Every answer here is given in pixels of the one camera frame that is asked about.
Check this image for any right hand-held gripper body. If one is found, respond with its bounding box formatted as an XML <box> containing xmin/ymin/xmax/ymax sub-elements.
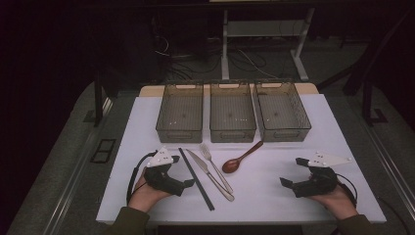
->
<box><xmin>291</xmin><ymin>150</ymin><xmax>353</xmax><ymax>199</ymax></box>

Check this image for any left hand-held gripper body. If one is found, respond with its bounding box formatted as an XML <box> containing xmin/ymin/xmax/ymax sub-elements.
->
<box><xmin>143</xmin><ymin>146</ymin><xmax>187</xmax><ymax>198</ymax></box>

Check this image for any person's left hand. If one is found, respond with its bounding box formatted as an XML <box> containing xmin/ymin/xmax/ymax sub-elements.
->
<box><xmin>127</xmin><ymin>169</ymin><xmax>172</xmax><ymax>213</ymax></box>

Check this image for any person's right hand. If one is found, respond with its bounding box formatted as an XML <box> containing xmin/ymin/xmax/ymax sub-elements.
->
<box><xmin>307</xmin><ymin>181</ymin><xmax>359</xmax><ymax>220</ymax></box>

